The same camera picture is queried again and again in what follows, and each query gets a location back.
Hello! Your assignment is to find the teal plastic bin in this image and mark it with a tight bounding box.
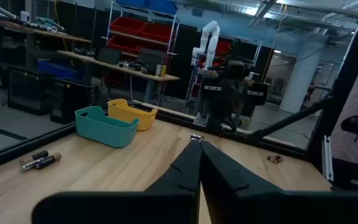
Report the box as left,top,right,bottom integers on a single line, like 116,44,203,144
74,105,140,149

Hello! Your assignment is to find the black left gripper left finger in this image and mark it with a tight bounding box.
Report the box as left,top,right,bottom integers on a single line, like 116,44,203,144
31,139,202,224

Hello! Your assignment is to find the dark bench monitor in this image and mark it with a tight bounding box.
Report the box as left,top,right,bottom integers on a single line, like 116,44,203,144
96,46,123,66
136,47,167,75

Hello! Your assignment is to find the black equipment stand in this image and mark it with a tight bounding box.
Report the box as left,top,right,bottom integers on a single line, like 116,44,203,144
330,111,358,191

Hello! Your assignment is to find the red plastic storage bin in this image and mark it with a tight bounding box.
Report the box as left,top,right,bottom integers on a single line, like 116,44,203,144
109,16,147,35
108,35,143,55
139,22,173,43
215,40,232,57

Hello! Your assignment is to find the yellow can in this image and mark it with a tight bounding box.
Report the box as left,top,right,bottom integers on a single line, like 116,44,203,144
155,63,168,78

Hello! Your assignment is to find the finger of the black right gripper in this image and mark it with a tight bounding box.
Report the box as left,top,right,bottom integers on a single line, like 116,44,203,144
201,77,234,107
234,81,269,108

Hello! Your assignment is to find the blue plastic crate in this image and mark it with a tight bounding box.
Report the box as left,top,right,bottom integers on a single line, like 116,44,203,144
36,58,80,80

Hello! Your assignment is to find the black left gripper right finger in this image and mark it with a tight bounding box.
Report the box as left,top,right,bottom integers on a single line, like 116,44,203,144
200,139,358,224

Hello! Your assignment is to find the black computer tower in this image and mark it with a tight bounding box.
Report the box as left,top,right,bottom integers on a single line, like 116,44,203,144
7,66,56,117
49,77,99,125

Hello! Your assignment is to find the silver aluminium extrusion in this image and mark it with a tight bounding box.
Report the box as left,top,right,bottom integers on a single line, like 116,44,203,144
321,134,335,182

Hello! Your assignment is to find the black aluminium rig frame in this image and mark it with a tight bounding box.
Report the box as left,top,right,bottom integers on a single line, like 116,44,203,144
0,0,358,175

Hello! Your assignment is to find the wooden workbench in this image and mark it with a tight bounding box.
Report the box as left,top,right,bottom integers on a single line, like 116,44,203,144
57,49,181,105
0,19,92,44

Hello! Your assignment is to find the yellow plastic bin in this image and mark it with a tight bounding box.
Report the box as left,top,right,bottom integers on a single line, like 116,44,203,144
107,98,159,132

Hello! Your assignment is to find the silver battery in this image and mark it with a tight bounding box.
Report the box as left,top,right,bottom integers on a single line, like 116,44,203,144
20,157,48,173

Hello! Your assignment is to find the blue plastic storage bin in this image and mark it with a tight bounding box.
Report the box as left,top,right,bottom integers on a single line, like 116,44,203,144
149,0,178,16
114,0,151,9

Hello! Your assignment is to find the metal wire shelving rack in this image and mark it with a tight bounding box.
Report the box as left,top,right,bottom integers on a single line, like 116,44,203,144
105,0,180,105

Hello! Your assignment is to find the white concrete pillar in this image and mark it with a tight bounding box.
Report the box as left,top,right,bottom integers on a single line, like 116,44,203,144
279,39,323,114

